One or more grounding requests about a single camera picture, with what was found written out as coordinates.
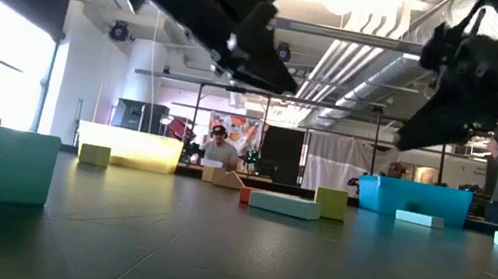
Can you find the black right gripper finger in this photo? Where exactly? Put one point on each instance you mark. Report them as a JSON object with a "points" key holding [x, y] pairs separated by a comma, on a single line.
{"points": [[444, 121]]}

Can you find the black background robot arm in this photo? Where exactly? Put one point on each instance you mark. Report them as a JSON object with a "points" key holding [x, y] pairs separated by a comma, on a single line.
{"points": [[191, 151], [251, 158]]}

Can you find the colourful wall poster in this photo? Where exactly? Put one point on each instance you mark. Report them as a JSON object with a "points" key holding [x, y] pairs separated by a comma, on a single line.
{"points": [[243, 131]]}

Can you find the grey ceiling beam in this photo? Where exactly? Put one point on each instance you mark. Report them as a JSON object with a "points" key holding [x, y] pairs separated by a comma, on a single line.
{"points": [[347, 35]]}

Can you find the red rectangular block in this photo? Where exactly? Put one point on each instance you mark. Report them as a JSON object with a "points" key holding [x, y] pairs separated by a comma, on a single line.
{"points": [[246, 195]]}

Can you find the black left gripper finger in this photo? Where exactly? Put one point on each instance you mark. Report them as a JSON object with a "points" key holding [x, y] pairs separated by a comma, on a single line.
{"points": [[260, 73], [259, 30]]}

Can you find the lime green cube block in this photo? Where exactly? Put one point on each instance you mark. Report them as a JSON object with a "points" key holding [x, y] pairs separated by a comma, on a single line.
{"points": [[330, 204]]}

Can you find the cream wedge block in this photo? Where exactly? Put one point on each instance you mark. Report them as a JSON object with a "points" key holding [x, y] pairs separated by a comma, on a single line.
{"points": [[222, 178]]}

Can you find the yellow cube block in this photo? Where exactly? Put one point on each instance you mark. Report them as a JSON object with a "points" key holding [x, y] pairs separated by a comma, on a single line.
{"points": [[94, 154]]}

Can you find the red background object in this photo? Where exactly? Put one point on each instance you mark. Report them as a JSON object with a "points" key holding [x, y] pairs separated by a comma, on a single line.
{"points": [[180, 129]]}

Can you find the bright window pane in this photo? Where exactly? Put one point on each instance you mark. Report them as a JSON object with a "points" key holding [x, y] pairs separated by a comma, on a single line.
{"points": [[6, 58]]}

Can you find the black panel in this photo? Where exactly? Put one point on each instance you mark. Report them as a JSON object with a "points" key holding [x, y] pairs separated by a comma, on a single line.
{"points": [[281, 155]]}

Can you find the blue plastic bin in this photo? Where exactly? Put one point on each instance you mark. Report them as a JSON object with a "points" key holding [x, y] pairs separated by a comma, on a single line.
{"points": [[441, 202]]}

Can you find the white curtain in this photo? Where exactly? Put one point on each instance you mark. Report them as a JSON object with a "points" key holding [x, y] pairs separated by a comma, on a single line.
{"points": [[336, 161]]}

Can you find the black pipe frame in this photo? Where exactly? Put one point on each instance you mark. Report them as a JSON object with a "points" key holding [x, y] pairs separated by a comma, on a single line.
{"points": [[286, 98]]}

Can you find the yellow plastic bin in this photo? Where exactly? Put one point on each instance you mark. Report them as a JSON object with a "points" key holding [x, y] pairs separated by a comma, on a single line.
{"points": [[136, 148]]}

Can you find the black ceiling camera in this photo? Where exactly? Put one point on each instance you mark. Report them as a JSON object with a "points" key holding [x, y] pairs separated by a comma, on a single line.
{"points": [[284, 52], [119, 30]]}

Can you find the silver ventilation duct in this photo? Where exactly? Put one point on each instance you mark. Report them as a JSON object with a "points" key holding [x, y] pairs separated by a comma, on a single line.
{"points": [[380, 80]]}

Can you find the light blue rectangular block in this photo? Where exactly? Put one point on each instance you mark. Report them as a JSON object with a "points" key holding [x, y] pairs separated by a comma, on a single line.
{"points": [[419, 219]]}

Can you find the black table mat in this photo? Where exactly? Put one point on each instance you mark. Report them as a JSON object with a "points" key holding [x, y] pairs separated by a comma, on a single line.
{"points": [[229, 258]]}

